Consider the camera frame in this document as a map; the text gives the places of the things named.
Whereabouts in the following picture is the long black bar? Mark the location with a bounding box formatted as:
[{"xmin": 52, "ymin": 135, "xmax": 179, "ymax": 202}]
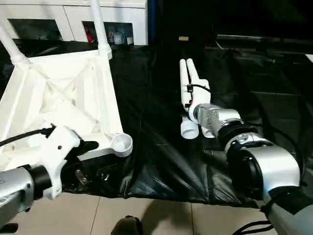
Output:
[{"xmin": 216, "ymin": 34, "xmax": 313, "ymax": 43}]

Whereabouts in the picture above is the white cabinet with glass doors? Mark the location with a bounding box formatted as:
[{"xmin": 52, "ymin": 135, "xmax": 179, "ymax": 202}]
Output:
[{"xmin": 0, "ymin": 0, "xmax": 149, "ymax": 47}]

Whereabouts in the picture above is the dark brown rounded object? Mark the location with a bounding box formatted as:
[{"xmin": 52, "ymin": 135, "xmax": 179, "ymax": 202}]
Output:
[{"xmin": 111, "ymin": 215, "xmax": 144, "ymax": 235}]

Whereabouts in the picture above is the black mat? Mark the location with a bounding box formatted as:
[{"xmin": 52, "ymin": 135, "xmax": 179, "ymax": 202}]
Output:
[{"xmin": 0, "ymin": 37, "xmax": 313, "ymax": 209}]

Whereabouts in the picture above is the white plastic table leg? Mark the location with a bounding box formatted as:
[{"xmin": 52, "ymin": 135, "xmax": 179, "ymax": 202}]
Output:
[
  {"xmin": 185, "ymin": 58, "xmax": 216, "ymax": 140},
  {"xmin": 0, "ymin": 23, "xmax": 29, "ymax": 67},
  {"xmin": 179, "ymin": 58, "xmax": 199, "ymax": 141},
  {"xmin": 91, "ymin": 0, "xmax": 113, "ymax": 60}
]

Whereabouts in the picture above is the white plastic table top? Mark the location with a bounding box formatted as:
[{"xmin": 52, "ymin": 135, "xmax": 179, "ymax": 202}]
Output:
[{"xmin": 0, "ymin": 47, "xmax": 134, "ymax": 172}]

